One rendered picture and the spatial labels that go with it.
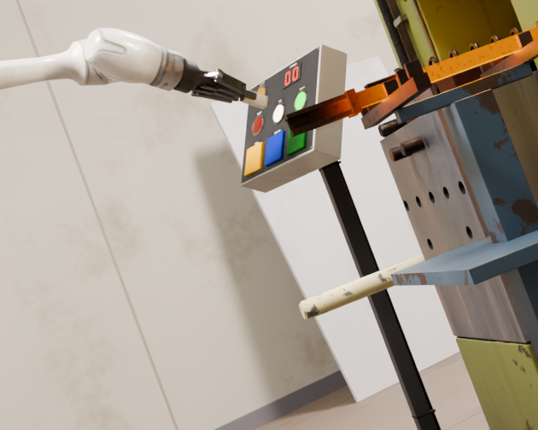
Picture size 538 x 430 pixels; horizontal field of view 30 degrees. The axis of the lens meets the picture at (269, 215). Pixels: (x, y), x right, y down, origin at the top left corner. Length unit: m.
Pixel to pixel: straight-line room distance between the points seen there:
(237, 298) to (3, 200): 1.19
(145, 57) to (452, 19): 0.68
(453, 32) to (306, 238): 2.47
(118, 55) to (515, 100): 0.85
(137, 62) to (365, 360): 2.63
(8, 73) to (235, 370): 2.85
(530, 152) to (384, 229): 3.03
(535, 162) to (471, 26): 0.54
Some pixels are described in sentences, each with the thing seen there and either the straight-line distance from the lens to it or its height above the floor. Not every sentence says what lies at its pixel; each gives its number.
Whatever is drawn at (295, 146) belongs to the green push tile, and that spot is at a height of 0.99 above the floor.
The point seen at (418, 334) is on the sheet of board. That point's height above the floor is 0.15.
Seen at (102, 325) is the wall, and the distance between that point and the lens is 4.57.
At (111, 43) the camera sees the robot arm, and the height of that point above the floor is 1.31.
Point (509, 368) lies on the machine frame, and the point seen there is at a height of 0.41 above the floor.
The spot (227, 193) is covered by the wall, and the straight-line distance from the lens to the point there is 4.90.
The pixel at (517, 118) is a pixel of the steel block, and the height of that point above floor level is 0.85.
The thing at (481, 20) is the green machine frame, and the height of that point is 1.09.
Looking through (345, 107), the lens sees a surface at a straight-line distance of 1.44.
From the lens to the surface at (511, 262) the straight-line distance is 1.27.
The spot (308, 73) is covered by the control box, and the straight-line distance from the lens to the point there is 2.46.
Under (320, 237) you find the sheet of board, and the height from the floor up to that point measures 0.73.
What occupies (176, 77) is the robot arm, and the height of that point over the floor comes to 1.21.
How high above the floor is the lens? 0.79
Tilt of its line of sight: 1 degrees up
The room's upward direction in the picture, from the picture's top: 21 degrees counter-clockwise
